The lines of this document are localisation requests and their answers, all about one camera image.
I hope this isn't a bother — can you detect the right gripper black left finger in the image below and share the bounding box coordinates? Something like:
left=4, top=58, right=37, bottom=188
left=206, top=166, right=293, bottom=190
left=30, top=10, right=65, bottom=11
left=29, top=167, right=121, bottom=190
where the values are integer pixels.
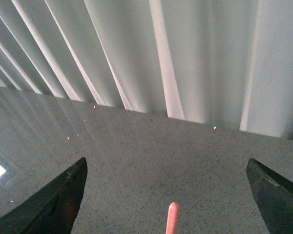
left=0, top=157, right=87, bottom=234

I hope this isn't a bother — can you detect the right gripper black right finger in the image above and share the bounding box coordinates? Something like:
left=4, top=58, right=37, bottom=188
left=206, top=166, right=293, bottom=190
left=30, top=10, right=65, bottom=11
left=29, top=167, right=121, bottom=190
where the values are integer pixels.
left=246, top=158, right=293, bottom=234

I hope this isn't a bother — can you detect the pink chopstick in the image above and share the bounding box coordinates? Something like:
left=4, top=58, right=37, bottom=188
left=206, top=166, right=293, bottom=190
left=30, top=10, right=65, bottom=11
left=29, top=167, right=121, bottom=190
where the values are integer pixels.
left=166, top=202, right=180, bottom=234

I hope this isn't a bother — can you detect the white pleated curtain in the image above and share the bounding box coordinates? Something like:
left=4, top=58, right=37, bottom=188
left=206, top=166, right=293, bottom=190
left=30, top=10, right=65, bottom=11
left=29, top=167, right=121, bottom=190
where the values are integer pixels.
left=0, top=0, right=293, bottom=139

